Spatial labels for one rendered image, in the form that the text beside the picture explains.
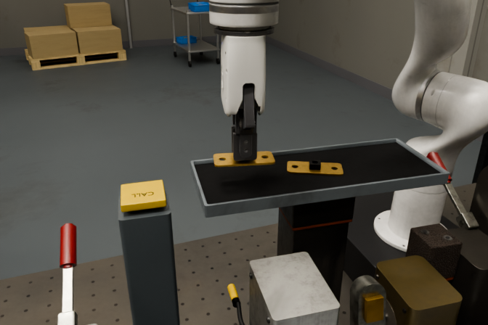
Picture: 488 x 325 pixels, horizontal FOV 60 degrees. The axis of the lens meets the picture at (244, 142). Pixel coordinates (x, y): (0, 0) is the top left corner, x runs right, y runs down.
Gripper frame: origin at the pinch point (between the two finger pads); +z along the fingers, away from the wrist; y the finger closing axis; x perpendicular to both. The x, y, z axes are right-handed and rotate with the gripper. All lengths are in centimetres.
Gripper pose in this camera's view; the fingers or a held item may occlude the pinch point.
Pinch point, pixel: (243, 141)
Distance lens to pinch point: 58.7
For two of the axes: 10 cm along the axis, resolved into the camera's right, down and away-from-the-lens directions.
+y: 1.2, 4.0, -9.1
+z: 0.0, 9.2, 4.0
